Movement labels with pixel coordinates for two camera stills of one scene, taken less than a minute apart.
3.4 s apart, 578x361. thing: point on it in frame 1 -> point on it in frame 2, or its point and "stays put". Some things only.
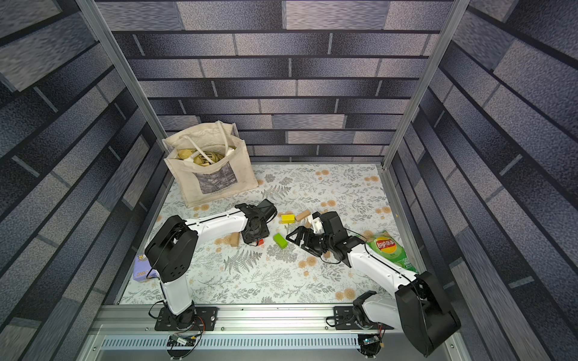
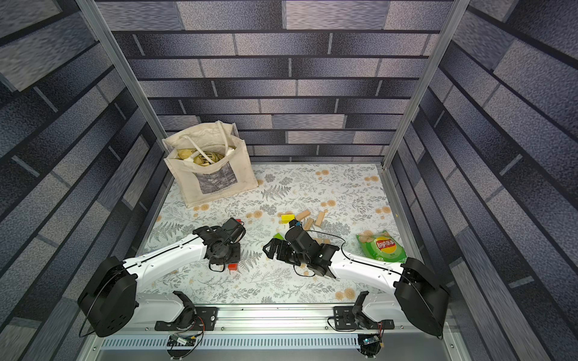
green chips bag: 381,242 stays put
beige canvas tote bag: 209,162 stays put
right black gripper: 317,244 -> 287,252
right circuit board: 374,339 stays put
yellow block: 288,219 stays put
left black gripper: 251,239 -> 235,259
